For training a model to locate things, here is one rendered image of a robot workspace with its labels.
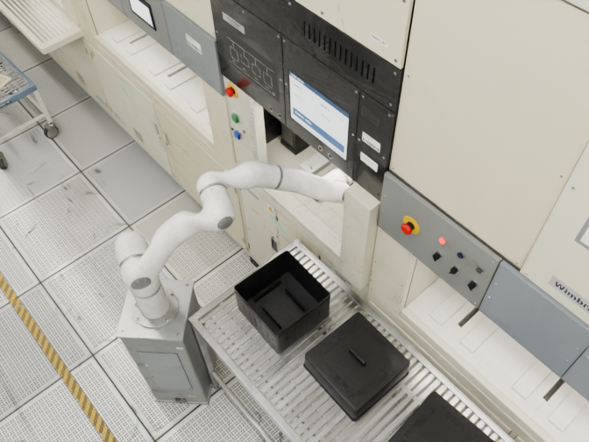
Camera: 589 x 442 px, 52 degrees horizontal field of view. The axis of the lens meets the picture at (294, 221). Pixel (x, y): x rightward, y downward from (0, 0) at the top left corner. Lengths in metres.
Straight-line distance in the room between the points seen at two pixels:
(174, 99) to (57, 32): 1.02
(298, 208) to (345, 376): 0.79
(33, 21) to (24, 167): 0.96
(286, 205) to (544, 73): 1.56
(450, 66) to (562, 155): 0.33
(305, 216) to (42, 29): 2.14
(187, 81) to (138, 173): 0.98
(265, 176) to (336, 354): 0.73
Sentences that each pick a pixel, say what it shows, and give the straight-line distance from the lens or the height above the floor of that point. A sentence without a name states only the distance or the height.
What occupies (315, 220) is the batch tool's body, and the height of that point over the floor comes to 0.87.
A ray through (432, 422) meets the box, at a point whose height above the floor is 1.01.
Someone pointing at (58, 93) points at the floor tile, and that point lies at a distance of 4.86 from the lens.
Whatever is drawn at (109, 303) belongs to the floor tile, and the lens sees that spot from 3.57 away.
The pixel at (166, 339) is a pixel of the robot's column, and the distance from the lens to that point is 2.52.
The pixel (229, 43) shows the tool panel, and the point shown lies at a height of 1.60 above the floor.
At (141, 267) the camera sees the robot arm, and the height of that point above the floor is 1.19.
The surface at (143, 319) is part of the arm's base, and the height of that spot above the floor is 0.77.
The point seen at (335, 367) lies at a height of 0.86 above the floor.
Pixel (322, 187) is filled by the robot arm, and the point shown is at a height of 1.30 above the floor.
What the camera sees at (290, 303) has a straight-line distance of 2.51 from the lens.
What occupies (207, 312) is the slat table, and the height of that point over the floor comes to 0.76.
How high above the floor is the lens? 2.98
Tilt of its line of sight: 54 degrees down
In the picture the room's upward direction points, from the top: 2 degrees counter-clockwise
